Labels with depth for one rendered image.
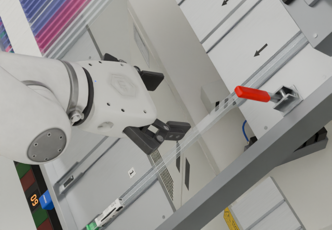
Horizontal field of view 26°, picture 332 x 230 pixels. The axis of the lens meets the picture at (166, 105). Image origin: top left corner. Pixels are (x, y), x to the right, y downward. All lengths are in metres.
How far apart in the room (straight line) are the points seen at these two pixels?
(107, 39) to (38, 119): 1.70
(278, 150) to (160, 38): 0.65
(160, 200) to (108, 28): 1.41
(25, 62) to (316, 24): 0.37
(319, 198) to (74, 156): 0.47
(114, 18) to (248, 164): 1.55
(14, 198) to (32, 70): 1.33
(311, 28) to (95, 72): 0.28
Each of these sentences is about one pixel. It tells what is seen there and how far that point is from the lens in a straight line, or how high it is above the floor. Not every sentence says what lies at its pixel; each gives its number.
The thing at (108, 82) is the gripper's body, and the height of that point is 1.12.
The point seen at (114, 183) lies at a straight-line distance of 1.20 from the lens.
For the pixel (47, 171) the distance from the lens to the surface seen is 1.29.
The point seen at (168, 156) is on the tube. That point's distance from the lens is 1.11.
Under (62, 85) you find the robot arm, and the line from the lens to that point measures 0.84.
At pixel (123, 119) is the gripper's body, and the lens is 0.89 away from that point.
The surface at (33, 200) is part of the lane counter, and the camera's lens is 1.36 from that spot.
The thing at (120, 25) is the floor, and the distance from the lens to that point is 2.48.
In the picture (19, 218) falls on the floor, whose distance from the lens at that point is 2.10.
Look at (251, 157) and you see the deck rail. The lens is 1.01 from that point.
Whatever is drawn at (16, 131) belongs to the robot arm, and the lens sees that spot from 0.74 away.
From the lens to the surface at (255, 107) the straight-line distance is 1.04.
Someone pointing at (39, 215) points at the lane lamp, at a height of 0.66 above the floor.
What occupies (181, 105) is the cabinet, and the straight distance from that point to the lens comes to 1.52.
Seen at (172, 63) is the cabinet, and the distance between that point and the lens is 1.57.
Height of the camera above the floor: 1.83
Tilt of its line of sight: 54 degrees down
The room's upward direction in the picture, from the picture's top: straight up
